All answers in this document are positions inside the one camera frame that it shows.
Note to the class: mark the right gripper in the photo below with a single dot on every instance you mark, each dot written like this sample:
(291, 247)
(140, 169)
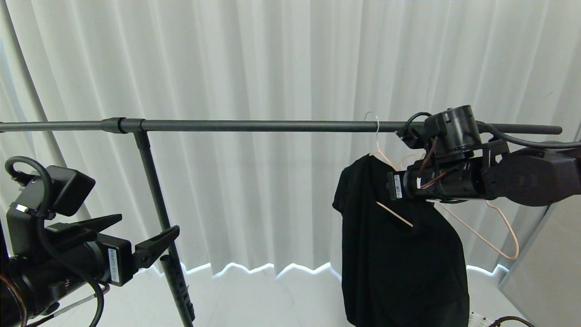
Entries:
(454, 181)

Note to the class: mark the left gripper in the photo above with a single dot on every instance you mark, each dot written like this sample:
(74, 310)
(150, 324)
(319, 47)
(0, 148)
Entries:
(81, 268)

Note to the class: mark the pink clothes hanger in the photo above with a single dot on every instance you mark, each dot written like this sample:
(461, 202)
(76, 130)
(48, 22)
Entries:
(395, 214)
(476, 235)

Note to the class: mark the black garment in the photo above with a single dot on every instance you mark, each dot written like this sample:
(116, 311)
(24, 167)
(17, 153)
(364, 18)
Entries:
(399, 272)

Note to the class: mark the white laundry basket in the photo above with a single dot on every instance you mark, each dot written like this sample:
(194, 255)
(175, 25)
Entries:
(479, 320)

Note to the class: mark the black clothes rack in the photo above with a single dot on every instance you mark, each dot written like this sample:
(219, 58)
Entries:
(249, 126)

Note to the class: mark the white curtain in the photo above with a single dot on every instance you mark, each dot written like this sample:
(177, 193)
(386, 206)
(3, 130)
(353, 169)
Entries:
(249, 59)

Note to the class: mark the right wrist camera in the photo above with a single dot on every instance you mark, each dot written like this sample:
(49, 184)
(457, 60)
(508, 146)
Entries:
(413, 136)

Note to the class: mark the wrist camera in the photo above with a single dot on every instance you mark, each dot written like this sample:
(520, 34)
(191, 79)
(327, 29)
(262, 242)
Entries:
(68, 190)
(413, 136)

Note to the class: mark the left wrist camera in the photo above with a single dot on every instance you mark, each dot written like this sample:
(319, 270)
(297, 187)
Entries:
(68, 190)

